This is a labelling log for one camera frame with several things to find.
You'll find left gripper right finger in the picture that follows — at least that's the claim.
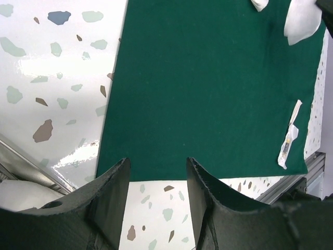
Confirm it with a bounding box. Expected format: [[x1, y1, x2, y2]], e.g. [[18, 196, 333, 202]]
[[186, 158, 332, 249]]

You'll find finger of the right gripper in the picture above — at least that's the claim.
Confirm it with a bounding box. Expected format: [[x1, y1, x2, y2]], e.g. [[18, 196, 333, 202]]
[[315, 0, 333, 37]]

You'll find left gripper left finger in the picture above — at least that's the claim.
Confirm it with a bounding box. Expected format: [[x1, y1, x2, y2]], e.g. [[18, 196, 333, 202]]
[[1, 158, 130, 249]]

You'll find white gauze pad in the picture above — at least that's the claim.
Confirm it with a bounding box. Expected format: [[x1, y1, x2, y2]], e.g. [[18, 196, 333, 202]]
[[284, 0, 322, 46], [251, 0, 269, 12]]

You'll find green surgical drape cloth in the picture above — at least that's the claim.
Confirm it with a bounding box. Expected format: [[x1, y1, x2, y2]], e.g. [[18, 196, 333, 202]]
[[96, 1, 326, 181]]

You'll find stainless steel instrument tray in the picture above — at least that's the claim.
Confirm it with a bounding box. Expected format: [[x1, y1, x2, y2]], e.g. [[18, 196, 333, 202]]
[[1, 134, 75, 211]]

